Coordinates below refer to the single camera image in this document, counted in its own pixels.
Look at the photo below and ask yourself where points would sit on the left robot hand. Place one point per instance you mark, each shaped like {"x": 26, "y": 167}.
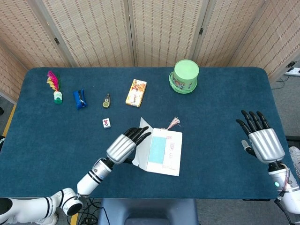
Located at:
{"x": 120, "y": 148}

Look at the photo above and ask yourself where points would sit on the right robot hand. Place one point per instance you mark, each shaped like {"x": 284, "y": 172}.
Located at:
{"x": 267, "y": 145}

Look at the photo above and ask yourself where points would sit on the light blue tasselled bookmark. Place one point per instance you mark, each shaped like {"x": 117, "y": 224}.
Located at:
{"x": 158, "y": 150}

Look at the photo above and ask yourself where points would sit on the yellow white paper booklet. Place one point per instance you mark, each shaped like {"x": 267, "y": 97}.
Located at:
{"x": 174, "y": 150}

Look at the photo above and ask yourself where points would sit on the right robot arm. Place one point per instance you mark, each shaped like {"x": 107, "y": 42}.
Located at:
{"x": 281, "y": 178}

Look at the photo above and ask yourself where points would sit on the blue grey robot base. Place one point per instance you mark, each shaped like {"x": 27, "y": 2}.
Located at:
{"x": 147, "y": 211}

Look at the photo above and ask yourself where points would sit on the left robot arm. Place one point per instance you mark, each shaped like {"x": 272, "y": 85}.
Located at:
{"x": 93, "y": 178}

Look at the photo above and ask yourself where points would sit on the dark blue carpeted table surface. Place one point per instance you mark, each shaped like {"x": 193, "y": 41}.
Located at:
{"x": 58, "y": 140}

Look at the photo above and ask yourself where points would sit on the white grey shoe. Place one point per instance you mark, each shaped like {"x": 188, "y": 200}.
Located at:
{"x": 294, "y": 154}

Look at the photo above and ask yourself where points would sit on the white mahjong tile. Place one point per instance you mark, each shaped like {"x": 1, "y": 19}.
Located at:
{"x": 106, "y": 123}

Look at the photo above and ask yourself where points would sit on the yellow snack box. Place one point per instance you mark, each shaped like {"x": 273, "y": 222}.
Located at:
{"x": 136, "y": 93}

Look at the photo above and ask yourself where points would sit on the white power strip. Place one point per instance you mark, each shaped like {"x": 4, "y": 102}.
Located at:
{"x": 293, "y": 71}

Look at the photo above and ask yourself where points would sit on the colourful feather shuttlecock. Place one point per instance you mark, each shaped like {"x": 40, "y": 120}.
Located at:
{"x": 57, "y": 95}

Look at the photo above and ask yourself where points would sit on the green plastic bucket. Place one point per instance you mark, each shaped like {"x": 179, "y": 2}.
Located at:
{"x": 185, "y": 75}

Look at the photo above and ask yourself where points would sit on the woven folding screen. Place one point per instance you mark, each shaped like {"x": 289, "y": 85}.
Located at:
{"x": 93, "y": 30}

